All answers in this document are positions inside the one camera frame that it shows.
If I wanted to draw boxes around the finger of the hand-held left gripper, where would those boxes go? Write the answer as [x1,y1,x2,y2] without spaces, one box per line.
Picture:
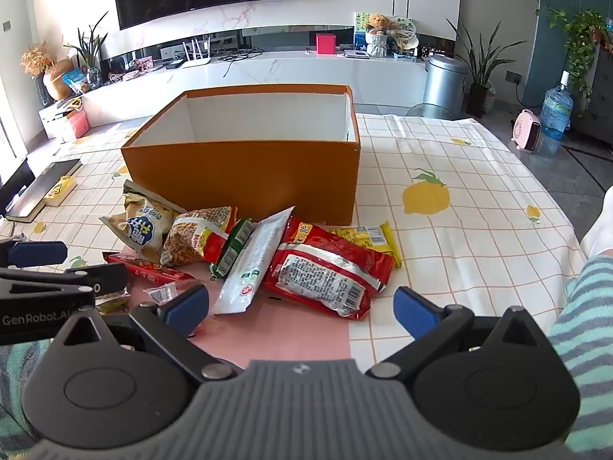
[0,238,69,270]
[64,263,131,299]

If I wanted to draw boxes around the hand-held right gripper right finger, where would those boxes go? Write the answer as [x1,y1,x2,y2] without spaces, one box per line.
[365,286,552,380]

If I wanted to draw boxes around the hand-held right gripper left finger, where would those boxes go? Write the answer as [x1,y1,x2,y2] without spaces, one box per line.
[52,284,243,381]

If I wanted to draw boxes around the beige chip bag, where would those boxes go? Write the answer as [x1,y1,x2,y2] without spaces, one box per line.
[99,179,187,263]

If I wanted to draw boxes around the orange cardboard box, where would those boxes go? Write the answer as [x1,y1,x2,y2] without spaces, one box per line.
[120,84,361,227]

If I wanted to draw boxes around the small yellow wrapper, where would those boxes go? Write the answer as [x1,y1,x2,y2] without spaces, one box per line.
[95,288,131,315]

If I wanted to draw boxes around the small clear wrapper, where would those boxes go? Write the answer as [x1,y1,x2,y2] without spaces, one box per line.
[144,283,185,304]

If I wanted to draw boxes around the long red stick packet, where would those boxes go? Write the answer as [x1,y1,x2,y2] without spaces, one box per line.
[103,251,197,289]

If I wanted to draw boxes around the yellow rectangular box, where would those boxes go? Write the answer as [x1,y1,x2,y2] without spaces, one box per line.
[43,176,78,207]

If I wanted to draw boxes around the black book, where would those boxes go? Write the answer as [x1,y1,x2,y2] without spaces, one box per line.
[4,158,83,224]

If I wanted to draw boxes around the orange noodle snack packet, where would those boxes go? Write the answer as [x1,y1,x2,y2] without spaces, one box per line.
[159,206,239,268]

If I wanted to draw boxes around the lemon print tablecloth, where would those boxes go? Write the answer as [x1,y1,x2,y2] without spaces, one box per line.
[0,112,591,375]

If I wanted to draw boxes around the long white snack packet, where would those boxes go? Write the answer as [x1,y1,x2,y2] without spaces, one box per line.
[212,206,296,316]

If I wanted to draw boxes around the yellow snack packet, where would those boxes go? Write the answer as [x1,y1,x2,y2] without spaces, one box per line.
[328,222,402,269]

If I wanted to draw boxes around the green snack packet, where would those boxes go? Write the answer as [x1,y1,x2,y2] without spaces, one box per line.
[209,218,254,279]

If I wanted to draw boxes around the red snack packet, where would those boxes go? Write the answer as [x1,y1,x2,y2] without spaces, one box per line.
[282,215,395,294]

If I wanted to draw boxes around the red packet white label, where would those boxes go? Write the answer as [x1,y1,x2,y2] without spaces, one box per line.
[262,243,373,321]

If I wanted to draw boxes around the pink mat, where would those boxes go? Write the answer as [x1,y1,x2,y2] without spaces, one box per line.
[103,248,366,371]

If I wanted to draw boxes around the pink cardboard box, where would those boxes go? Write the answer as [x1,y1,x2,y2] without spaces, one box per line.
[40,104,91,143]

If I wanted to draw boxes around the orange round vase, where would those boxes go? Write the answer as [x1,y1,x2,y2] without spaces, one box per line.
[43,59,74,102]

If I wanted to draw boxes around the blue snack bag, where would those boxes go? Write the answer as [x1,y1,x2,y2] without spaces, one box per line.
[62,69,91,95]

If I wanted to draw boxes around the dried flower bouquet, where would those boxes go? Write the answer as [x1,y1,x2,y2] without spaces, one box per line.
[20,41,56,107]

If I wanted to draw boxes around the green plant in glass vase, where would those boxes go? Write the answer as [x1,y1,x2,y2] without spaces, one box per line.
[64,12,110,90]

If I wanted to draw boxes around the white sock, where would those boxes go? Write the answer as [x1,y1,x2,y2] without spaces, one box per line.
[579,204,613,260]

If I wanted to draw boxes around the pink space heater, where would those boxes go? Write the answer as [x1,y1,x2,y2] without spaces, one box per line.
[510,108,542,154]

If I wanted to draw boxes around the silver trash can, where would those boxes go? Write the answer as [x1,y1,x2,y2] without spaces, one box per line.
[422,54,469,118]

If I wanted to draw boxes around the potted long-leaf plant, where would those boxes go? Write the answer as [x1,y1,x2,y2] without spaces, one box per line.
[445,18,509,118]

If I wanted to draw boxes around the white router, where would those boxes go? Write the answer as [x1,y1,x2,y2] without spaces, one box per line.
[179,38,212,68]

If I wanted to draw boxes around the blue water jug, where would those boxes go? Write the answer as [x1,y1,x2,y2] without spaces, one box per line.
[539,71,574,156]

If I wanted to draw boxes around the white TV console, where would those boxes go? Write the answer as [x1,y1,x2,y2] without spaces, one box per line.
[79,49,428,124]

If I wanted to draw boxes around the teddy bear in white wrap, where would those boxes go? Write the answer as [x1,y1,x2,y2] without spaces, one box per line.
[362,13,391,59]

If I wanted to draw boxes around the dark cabinet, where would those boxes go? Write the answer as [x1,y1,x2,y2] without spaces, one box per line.
[574,43,613,145]

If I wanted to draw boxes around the green picture card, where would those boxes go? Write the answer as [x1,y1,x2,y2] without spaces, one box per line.
[354,11,380,51]

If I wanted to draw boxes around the round decorative fan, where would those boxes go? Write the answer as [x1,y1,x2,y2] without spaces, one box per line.
[388,16,419,42]

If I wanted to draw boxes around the hanging green leafy plant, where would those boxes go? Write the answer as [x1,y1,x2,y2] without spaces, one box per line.
[535,7,612,117]

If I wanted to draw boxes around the black cables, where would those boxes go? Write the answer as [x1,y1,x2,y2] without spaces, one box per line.
[218,44,265,64]

